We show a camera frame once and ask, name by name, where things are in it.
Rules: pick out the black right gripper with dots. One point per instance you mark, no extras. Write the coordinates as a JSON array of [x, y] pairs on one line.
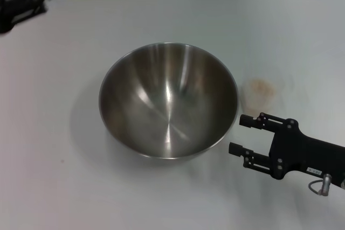
[[299, 153]]

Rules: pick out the white rice grains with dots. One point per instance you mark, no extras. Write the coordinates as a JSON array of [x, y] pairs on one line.
[[261, 88]]

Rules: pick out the clear plastic cup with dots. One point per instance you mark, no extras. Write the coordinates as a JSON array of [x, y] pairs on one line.
[[249, 106]]

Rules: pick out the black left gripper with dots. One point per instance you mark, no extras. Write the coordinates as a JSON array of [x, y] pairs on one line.
[[6, 14]]

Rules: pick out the stainless steel mixing bowl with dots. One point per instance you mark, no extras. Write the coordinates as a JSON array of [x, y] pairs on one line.
[[167, 100]]

